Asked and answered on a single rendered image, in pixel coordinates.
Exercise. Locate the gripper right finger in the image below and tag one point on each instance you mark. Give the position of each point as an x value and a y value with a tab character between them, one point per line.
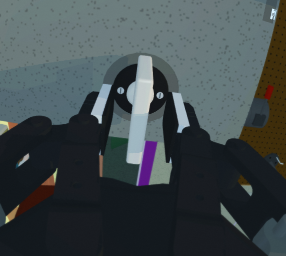
196	159

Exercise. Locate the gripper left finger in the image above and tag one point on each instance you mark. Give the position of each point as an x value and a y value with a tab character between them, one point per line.
76	148

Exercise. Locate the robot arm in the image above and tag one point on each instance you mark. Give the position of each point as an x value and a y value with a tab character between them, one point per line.
274	238

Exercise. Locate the grey speckled cabinet door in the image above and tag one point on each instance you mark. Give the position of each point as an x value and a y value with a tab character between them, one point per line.
67	25

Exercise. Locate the silver slotted screw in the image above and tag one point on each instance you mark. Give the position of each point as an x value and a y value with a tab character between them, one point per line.
120	90
160	95

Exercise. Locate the small grey hook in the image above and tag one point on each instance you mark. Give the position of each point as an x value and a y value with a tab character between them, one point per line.
272	158

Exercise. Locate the grey rounded tool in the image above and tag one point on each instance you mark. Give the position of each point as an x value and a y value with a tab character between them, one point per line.
257	110

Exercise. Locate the red block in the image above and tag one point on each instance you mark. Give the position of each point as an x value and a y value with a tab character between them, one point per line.
269	92

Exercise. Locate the brown pegboard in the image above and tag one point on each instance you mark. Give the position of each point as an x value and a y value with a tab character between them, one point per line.
276	59

